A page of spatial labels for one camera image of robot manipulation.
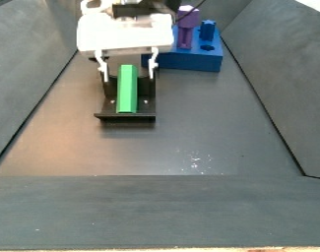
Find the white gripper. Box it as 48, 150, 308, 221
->
76, 0, 174, 83

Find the green hexagon block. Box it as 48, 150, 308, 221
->
117, 64, 138, 113

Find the blue foam shape board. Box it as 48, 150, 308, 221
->
157, 24, 222, 72

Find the black curved cradle stand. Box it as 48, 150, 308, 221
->
94, 65, 155, 121

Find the dark blue star peg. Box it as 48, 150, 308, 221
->
199, 20, 216, 51

